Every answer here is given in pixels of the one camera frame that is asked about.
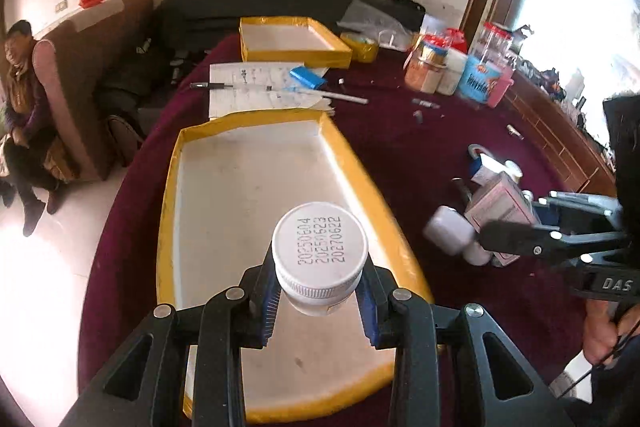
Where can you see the blue label clear jar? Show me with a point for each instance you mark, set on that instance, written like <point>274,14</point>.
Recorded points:
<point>477,82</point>

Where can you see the brown sofa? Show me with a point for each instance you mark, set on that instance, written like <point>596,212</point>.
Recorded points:
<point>85,72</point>

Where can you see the open paper notebook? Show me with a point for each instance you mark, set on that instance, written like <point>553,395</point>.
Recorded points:
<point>250,99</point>

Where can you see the yellow packing tape roll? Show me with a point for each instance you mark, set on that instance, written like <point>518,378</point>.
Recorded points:
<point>361,47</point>

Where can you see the row of small toys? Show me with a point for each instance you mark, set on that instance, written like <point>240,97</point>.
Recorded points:
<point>560,82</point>

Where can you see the black pen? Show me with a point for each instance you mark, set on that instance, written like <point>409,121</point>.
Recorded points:
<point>210,85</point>

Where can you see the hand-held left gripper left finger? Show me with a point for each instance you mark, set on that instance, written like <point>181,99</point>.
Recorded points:
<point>265,307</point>

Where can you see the pale plastic cup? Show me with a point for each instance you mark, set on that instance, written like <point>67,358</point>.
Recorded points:
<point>431,26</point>

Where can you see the small yellow-edged cardboard tray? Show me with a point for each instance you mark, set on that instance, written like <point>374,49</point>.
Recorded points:
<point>285,39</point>

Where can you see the black leather sofa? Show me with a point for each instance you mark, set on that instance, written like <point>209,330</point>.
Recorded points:
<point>200,22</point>

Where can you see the black backpack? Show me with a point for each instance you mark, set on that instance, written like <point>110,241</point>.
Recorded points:
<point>124,139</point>

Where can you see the orange plastic jar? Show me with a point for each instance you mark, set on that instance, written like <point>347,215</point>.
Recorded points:
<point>422,77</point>

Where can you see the small blue vial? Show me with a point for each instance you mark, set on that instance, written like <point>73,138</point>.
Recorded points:
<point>419,117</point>

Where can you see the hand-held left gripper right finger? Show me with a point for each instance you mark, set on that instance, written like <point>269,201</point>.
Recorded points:
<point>372,307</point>

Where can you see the person's right hand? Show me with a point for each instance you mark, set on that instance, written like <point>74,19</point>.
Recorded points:
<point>600,332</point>

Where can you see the gold and blue tin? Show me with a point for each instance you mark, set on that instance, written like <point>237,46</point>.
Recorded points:
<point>434,49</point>

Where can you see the clear plastic bag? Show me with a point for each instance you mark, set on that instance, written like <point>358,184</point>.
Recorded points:
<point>367,17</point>

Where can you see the large yellow-edged cardboard tray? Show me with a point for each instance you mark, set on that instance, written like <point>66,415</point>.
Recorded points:
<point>240,187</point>

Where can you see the white pen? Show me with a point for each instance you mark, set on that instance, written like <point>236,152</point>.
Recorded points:
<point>340,97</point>

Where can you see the red-core tape roll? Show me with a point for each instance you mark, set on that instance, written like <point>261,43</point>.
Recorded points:
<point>477,157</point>

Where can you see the wooden cabinet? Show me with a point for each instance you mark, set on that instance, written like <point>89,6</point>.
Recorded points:
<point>555,132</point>

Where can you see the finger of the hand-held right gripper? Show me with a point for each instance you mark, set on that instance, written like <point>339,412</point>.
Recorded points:
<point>520,239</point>
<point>575,207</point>

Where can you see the pink plastic container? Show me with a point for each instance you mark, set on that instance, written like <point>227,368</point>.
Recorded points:
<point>502,89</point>

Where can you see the red lid clear jar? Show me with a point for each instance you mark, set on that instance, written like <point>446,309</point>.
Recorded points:
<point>495,42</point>

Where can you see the pale pink medicine box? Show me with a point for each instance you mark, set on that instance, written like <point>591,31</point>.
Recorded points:
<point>500,202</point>

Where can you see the maroon tablecloth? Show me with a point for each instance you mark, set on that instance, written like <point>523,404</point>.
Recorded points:
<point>425,147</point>

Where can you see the small white pill bottle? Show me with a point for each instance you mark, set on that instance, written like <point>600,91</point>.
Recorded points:
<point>477,253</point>
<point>513,169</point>

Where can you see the white plastic jar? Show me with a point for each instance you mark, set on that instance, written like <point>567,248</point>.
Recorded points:
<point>451,74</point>

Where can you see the small blue box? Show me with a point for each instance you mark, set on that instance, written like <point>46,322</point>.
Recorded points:
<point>306,76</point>

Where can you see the wall socket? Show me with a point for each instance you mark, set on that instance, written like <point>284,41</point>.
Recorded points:
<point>61,5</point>

